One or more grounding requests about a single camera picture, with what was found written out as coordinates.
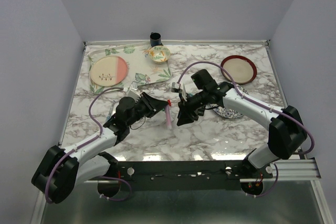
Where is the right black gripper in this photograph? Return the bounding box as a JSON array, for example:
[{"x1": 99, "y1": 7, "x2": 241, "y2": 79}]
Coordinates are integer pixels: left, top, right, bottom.
[{"x1": 176, "y1": 90, "x2": 208, "y2": 127}]

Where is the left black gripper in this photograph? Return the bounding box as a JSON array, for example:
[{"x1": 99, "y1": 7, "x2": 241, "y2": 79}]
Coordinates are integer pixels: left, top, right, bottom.
[{"x1": 127, "y1": 92, "x2": 169, "y2": 127}]

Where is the purple capped highlighter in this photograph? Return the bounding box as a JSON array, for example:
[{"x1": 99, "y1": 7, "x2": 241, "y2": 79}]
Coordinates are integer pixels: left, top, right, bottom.
[{"x1": 165, "y1": 105, "x2": 172, "y2": 130}]

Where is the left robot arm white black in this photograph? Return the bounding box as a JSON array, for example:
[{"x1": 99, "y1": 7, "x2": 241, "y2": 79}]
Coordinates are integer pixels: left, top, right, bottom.
[{"x1": 31, "y1": 91, "x2": 170, "y2": 204}]

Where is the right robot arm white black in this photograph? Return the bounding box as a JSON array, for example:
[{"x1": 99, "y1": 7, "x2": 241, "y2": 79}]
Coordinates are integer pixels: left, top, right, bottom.
[{"x1": 172, "y1": 69, "x2": 308, "y2": 178}]

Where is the blue floral white plate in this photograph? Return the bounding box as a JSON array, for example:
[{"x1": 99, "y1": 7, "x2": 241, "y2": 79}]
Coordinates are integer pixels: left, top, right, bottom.
[{"x1": 211, "y1": 83, "x2": 249, "y2": 120}]

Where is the floral ceramic bowl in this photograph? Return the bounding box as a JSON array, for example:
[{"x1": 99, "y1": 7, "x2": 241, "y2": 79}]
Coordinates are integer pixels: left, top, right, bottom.
[{"x1": 149, "y1": 46, "x2": 171, "y2": 64}]

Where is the floral leaf serving tray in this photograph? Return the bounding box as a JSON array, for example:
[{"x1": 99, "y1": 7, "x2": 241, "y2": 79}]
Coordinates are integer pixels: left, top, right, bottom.
[{"x1": 86, "y1": 42, "x2": 172, "y2": 94}]

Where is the pink cream round plate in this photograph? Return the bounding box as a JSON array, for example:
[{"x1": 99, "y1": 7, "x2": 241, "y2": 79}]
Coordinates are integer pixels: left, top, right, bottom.
[{"x1": 90, "y1": 56, "x2": 128, "y2": 87}]

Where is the dark blue mug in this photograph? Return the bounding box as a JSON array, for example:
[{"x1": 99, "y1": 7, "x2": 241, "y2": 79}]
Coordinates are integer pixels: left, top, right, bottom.
[{"x1": 150, "y1": 32, "x2": 162, "y2": 47}]

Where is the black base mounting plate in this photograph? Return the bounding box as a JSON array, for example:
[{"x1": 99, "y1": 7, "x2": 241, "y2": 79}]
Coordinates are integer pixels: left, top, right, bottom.
[{"x1": 97, "y1": 160, "x2": 274, "y2": 192}]

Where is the red rimmed beige plate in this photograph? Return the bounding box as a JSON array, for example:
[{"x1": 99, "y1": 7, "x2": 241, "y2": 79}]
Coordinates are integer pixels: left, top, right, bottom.
[{"x1": 220, "y1": 55, "x2": 257, "y2": 85}]

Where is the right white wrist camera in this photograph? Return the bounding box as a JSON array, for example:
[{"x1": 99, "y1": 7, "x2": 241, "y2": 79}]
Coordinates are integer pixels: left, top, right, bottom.
[{"x1": 171, "y1": 82, "x2": 188, "y2": 101}]

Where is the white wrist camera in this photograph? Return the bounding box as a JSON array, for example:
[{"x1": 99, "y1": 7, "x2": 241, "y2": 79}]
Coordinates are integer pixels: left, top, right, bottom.
[
  {"x1": 171, "y1": 82, "x2": 188, "y2": 101},
  {"x1": 123, "y1": 81, "x2": 140, "y2": 101}
]

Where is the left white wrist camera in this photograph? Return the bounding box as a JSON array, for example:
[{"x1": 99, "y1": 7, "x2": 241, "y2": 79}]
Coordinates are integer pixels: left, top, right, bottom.
[{"x1": 123, "y1": 81, "x2": 140, "y2": 101}]

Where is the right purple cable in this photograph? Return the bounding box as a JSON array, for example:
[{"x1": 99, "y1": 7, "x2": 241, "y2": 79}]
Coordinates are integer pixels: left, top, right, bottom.
[{"x1": 177, "y1": 61, "x2": 315, "y2": 198}]

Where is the aluminium frame rail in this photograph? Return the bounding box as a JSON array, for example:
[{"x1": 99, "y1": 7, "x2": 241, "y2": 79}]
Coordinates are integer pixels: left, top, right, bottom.
[{"x1": 271, "y1": 159, "x2": 321, "y2": 181}]

